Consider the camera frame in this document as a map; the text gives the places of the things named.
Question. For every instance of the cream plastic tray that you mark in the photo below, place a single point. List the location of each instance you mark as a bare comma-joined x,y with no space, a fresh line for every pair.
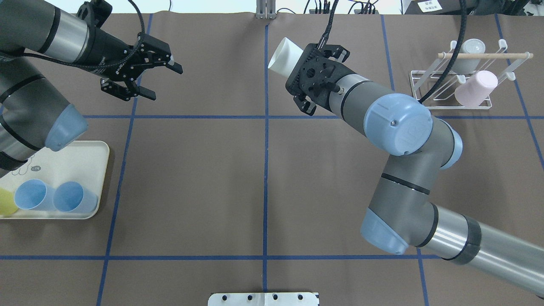
84,162

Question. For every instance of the blue plastic cup near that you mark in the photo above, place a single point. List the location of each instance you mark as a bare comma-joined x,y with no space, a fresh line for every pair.
35,195

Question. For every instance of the cream white plastic cup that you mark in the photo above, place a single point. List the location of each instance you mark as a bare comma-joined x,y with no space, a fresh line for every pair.
285,57

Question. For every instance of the white wire cup rack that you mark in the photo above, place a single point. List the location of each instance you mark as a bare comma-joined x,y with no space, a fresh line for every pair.
474,57

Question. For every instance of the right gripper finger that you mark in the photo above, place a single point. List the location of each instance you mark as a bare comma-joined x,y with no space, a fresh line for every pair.
305,105
337,52

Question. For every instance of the blue plastic cup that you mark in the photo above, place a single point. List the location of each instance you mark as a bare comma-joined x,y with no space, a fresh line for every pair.
72,197
35,195

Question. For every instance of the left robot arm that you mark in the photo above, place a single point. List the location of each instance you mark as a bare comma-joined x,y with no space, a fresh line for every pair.
35,114

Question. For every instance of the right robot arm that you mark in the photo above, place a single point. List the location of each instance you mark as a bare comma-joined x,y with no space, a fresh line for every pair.
419,145

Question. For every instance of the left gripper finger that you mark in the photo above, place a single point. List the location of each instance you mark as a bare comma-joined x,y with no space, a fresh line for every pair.
125,88
152,52

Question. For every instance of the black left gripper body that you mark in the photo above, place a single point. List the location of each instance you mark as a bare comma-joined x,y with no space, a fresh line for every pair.
106,49

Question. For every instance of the white camera mast base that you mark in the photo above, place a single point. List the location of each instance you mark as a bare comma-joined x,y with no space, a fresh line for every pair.
264,299

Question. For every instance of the blue plastic cup far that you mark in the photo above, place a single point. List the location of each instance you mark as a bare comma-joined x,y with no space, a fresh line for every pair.
72,197

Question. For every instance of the yellow plastic cup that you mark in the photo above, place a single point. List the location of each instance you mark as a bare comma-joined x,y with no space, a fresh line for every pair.
7,203

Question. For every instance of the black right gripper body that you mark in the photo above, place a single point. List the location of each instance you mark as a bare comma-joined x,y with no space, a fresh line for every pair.
304,104

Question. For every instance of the pink plastic cup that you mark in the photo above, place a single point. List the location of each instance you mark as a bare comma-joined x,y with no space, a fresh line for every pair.
476,89

